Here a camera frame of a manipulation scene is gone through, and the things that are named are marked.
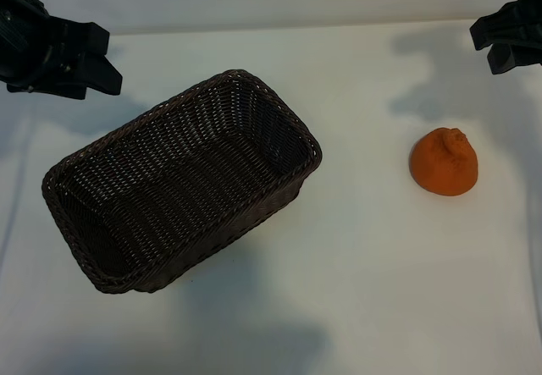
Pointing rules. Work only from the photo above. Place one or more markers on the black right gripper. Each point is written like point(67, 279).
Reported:
point(537, 11)

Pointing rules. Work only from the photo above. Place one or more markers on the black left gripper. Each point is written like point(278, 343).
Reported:
point(29, 45)

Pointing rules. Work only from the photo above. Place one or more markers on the orange fruit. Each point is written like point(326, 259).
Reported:
point(444, 167)

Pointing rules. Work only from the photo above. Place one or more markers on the dark brown wicker basket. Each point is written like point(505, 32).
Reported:
point(182, 180)

